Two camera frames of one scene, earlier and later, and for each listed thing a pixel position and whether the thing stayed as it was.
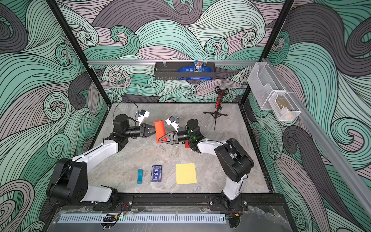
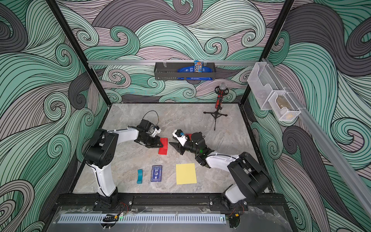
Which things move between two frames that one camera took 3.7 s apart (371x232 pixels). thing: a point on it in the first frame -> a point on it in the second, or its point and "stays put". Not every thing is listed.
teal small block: x=140 y=176 stays put
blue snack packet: x=198 y=67 stays put
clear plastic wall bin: x=263 y=82 stays put
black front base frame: x=178 y=201 stays put
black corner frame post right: x=286 y=9 stays put
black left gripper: x=144 y=131 -> x=155 y=145
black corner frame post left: x=70 y=34 stays put
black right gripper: x=175 y=136 -> x=181 y=148
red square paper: x=160 y=131 -> x=164 y=150
